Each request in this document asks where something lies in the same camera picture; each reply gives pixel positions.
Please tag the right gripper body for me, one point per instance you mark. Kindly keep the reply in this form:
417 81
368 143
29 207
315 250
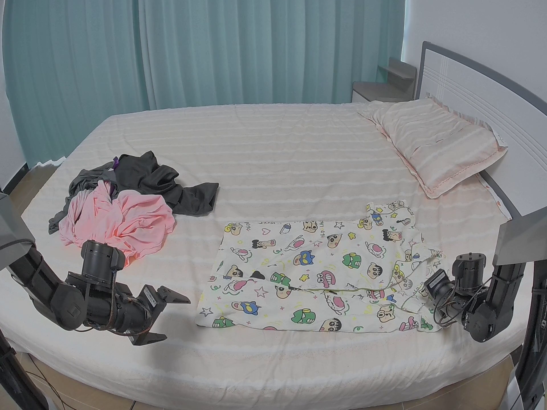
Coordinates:
454 302

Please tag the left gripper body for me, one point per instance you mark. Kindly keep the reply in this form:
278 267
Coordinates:
128 314

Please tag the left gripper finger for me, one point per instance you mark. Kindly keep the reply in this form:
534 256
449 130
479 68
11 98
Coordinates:
147 339
173 296

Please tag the white printed pyjama top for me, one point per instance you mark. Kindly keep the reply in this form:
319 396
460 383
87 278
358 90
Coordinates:
307 271

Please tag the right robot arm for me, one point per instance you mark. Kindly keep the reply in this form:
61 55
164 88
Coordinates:
491 314

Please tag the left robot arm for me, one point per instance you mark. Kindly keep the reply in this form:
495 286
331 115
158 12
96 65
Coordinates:
38 280

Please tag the bed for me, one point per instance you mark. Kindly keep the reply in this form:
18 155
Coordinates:
277 156

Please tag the pink garment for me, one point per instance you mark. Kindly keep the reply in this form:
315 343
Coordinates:
128 224

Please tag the black garment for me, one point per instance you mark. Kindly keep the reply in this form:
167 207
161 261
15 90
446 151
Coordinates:
171 186

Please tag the pink striped pillow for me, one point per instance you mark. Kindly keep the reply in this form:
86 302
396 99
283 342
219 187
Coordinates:
440 143

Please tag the grey bedside table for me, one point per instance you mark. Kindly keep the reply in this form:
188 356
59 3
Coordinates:
376 90

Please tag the blue-green curtain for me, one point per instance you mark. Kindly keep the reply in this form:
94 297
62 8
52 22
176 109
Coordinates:
213 36

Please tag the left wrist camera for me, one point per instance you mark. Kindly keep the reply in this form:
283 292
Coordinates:
153 300

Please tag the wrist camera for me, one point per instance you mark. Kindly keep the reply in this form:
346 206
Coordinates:
436 283
153 300

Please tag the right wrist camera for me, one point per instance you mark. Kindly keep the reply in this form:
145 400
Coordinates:
436 283

